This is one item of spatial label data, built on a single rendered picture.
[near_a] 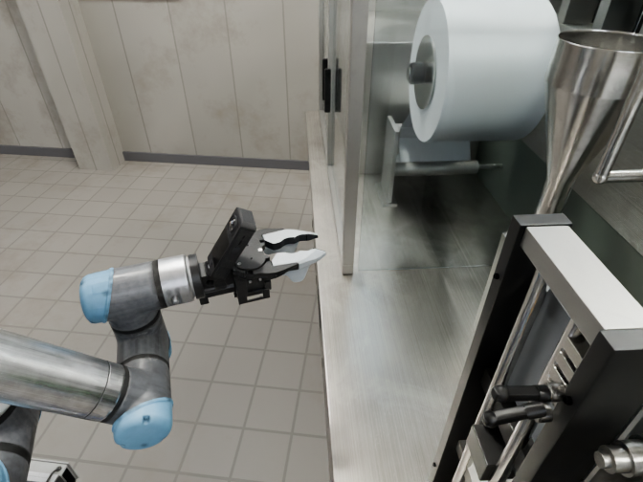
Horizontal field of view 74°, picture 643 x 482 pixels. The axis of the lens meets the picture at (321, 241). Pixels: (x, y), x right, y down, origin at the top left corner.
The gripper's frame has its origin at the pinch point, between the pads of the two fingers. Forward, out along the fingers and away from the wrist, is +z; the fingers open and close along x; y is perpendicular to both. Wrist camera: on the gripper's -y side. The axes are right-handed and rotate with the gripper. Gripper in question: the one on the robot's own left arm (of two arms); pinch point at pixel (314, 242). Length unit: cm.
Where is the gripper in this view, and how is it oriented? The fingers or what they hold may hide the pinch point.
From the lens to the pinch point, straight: 70.5
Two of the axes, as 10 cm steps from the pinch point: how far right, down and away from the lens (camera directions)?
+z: 9.4, -2.0, 2.6
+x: 3.2, 6.7, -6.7
